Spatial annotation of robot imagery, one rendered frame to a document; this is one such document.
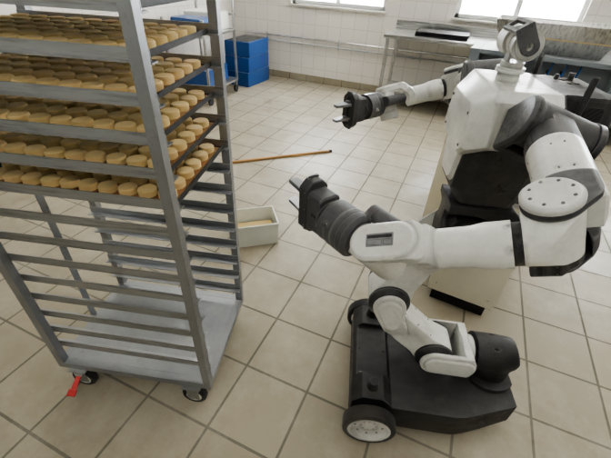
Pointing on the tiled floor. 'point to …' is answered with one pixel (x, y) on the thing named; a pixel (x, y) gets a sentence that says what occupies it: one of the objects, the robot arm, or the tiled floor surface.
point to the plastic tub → (257, 226)
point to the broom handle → (281, 156)
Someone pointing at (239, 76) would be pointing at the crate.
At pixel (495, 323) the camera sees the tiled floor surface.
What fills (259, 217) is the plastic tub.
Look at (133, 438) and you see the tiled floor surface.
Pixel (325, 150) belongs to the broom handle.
